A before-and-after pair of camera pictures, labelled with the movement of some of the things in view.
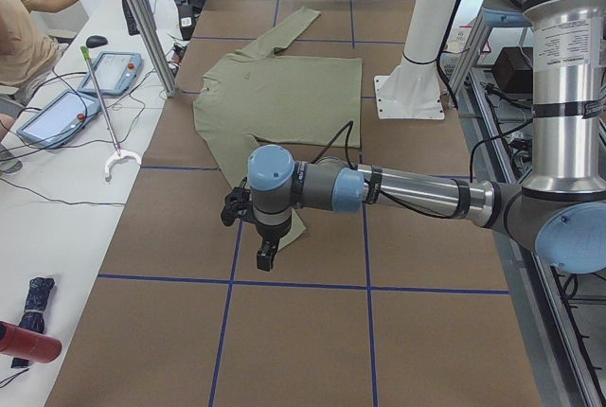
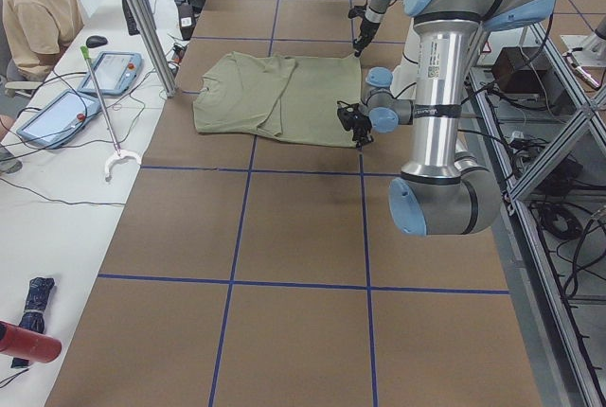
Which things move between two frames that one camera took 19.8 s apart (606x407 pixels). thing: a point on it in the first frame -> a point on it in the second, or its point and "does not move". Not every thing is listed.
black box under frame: [513, 70] does not move
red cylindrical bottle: [18, 341] does not move
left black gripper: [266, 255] -> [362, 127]
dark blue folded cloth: [33, 316] does not move
